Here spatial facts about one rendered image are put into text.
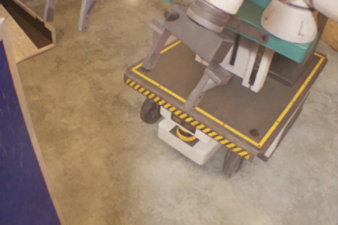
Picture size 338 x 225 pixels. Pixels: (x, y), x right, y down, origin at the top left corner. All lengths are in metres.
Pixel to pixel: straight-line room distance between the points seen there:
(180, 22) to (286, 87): 0.99
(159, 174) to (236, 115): 0.43
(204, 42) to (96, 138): 1.08
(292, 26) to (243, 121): 0.45
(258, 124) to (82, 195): 0.77
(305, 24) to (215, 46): 0.51
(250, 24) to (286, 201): 0.81
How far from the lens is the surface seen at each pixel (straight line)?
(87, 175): 1.44
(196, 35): 0.58
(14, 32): 2.35
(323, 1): 0.91
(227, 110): 1.29
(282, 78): 1.52
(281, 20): 1.01
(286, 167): 1.62
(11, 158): 0.57
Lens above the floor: 1.18
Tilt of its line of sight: 41 degrees down
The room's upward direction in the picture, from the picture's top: 5 degrees clockwise
